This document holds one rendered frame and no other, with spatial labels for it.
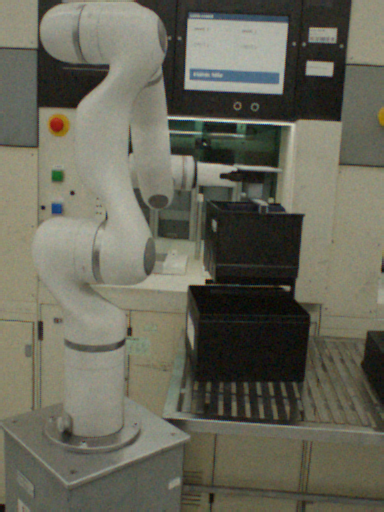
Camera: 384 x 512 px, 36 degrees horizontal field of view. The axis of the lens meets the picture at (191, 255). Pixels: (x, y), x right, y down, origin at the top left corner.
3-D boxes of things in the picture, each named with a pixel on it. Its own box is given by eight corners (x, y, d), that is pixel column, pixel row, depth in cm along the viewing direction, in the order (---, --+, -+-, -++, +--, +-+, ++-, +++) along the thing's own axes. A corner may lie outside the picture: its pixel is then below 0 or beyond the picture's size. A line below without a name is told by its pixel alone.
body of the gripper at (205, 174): (186, 186, 154) (229, 188, 155) (191, 190, 144) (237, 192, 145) (188, 157, 152) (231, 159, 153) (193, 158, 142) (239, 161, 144)
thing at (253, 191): (201, 277, 166) (207, 162, 160) (272, 279, 169) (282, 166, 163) (214, 302, 142) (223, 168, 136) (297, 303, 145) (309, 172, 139)
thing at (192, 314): (183, 342, 172) (186, 284, 168) (278, 343, 175) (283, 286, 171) (194, 382, 145) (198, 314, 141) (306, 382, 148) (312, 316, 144)
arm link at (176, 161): (184, 171, 141) (181, 148, 147) (127, 169, 139) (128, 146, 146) (180, 199, 147) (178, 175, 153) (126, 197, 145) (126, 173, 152)
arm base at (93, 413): (77, 464, 107) (78, 367, 103) (27, 422, 121) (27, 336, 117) (159, 433, 120) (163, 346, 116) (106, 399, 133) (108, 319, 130)
